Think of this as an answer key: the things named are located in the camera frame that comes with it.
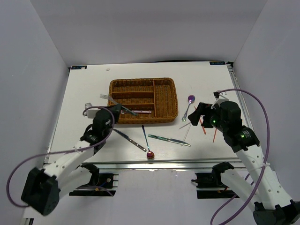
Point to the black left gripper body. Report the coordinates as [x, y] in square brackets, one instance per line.
[108, 129]

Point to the iridescent round bowl spoon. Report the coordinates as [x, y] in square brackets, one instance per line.
[150, 154]

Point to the pink handled fork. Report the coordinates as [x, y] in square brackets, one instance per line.
[135, 111]

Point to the red chopstick upper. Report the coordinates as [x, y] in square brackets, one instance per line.
[201, 122]

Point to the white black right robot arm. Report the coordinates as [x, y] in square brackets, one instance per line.
[269, 203]

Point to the white chopstick long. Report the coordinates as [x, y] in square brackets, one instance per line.
[186, 133]

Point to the blue table label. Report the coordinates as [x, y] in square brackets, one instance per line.
[78, 67]
[217, 63]

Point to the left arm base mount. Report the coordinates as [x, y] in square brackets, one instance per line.
[105, 185]

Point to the silver patterned table knife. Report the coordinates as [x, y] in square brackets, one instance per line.
[129, 139]

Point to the woven wicker cutlery tray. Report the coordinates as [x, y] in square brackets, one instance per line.
[157, 95]

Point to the purple iridescent spoon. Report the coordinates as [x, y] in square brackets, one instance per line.
[191, 99]

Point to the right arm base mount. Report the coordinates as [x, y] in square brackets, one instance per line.
[208, 187]

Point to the red chopstick lower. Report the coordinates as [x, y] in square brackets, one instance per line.
[214, 137]

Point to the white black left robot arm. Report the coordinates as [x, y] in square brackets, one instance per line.
[46, 186]

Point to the left blue table label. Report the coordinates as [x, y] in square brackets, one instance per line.
[78, 67]

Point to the right blue table label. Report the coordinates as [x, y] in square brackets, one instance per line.
[217, 63]

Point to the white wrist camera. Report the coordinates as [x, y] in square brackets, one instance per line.
[90, 111]
[219, 98]

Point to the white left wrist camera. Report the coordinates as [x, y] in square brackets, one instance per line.
[90, 111]

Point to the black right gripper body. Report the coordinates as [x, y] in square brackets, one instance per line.
[215, 122]

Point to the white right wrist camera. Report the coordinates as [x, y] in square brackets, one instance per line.
[219, 98]

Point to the red chopstick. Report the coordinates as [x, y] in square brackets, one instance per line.
[201, 122]
[214, 137]

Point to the green handled table knife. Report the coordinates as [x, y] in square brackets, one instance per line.
[183, 143]

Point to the aluminium table frame rail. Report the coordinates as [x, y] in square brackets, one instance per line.
[191, 78]

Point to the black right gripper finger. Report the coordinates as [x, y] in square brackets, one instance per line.
[195, 116]
[209, 121]

